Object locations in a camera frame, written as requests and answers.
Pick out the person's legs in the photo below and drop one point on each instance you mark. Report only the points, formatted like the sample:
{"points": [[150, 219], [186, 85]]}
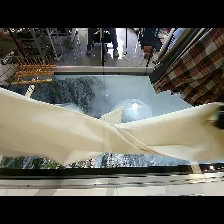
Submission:
{"points": [[113, 40]]}

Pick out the silver frame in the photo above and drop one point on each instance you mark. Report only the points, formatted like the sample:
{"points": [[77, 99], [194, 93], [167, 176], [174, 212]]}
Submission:
{"points": [[100, 184]]}

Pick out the cream pants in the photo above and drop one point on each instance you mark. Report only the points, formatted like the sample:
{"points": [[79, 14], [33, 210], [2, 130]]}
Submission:
{"points": [[50, 130]]}

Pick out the brown clothes hanger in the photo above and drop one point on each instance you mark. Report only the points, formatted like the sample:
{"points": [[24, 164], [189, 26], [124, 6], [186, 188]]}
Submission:
{"points": [[35, 71]]}

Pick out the checked shirt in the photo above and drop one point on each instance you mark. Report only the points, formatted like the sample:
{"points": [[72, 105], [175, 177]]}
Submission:
{"points": [[196, 70]]}

